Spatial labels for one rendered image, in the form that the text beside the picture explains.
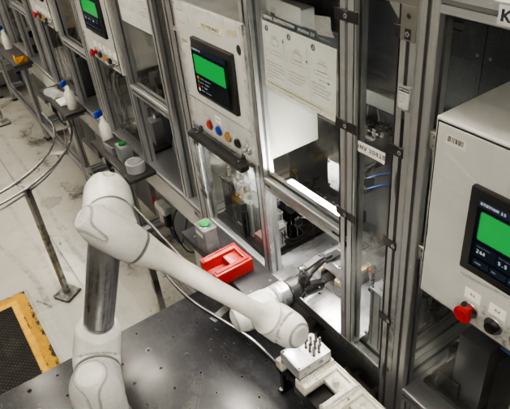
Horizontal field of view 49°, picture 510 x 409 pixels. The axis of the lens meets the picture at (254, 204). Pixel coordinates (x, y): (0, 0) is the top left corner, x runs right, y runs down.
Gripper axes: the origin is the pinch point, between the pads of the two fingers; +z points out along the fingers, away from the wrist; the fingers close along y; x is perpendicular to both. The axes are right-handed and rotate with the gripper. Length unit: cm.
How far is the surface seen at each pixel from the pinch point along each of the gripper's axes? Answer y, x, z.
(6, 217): -106, 279, -75
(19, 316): -102, 167, -96
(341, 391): -11.9, -33.5, -26.1
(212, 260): -5.8, 34.8, -28.8
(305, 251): -9.9, 20.6, 3.8
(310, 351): -7.0, -19.5, -26.5
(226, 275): -6.0, 25.0, -28.9
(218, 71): 65, 34, -17
